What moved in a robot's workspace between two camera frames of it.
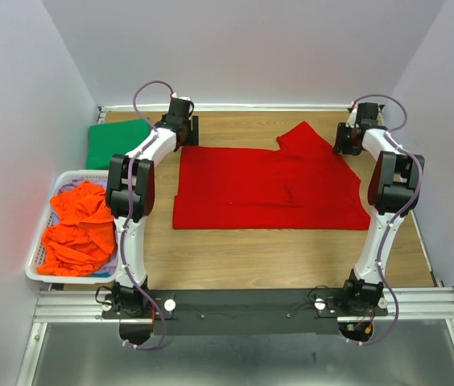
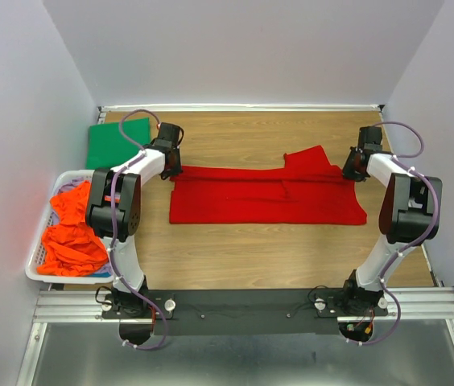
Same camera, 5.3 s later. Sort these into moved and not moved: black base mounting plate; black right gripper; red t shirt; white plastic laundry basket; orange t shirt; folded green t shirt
Moved: red t shirt; black right gripper
Not moved: black base mounting plate; folded green t shirt; white plastic laundry basket; orange t shirt
